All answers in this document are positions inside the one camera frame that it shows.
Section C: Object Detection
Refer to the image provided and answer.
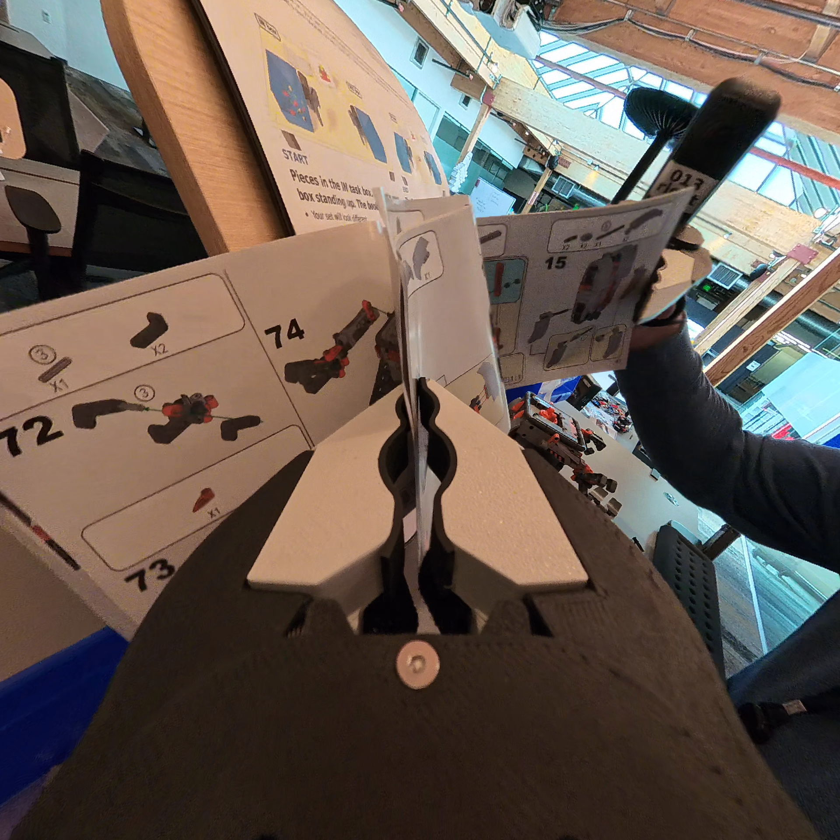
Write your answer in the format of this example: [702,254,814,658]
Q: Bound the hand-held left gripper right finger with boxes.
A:
[422,379,589,616]

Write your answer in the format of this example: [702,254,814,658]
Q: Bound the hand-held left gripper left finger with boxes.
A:
[248,381,419,614]

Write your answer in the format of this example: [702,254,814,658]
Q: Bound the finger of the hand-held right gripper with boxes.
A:
[632,245,714,324]

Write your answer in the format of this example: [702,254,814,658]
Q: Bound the grey orange tracked toy robot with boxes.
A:
[508,390,621,516]

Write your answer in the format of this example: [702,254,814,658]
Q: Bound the building instruction booklet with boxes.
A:
[0,193,697,637]

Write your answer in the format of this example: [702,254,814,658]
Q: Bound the person's right forearm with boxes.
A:
[616,325,840,572]

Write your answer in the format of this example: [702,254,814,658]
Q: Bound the person's right hand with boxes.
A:
[629,318,686,355]

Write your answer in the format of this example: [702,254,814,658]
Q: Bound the black floor lamp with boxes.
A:
[610,87,700,204]

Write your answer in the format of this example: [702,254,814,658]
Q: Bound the white whiteboard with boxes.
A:
[469,177,516,216]

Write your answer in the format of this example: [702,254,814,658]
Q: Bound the white printed task sheet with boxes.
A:
[193,0,454,236]

